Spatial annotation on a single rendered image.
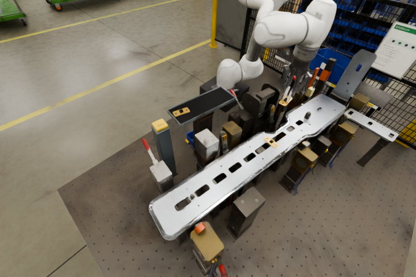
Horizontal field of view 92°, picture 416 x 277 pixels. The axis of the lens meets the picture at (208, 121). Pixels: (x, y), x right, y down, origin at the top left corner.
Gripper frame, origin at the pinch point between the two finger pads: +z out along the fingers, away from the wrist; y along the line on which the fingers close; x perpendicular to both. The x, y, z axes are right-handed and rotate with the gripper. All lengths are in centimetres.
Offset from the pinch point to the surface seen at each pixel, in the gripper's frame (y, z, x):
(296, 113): 3.6, 27.4, 23.4
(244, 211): 14, 23, -52
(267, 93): -11.9, 8.5, 5.0
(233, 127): -15.5, 19.0, -21.1
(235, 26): -182, 79, 224
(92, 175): -74, 57, -84
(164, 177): -21, 20, -64
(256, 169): 6.4, 26.7, -29.7
